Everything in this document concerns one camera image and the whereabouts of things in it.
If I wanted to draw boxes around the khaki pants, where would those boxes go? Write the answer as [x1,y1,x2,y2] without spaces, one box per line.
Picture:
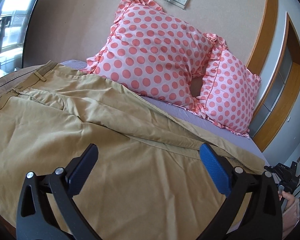
[0,62,264,239]

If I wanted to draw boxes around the person's right hand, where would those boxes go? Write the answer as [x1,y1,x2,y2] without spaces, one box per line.
[279,191,300,239]

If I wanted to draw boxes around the lavender bed sheet mattress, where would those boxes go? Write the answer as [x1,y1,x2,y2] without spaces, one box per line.
[59,59,271,233]

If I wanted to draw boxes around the wooden glass sliding door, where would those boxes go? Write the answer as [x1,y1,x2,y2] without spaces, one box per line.
[249,14,300,152]

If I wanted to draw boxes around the small pink polka-dot pillow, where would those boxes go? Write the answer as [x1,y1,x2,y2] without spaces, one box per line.
[194,33,261,137]

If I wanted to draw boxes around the large pink polka-dot pillow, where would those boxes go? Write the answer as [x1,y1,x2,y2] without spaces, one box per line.
[83,0,217,114]

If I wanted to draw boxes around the window with bright glass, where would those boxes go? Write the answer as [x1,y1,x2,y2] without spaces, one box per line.
[0,0,38,78]

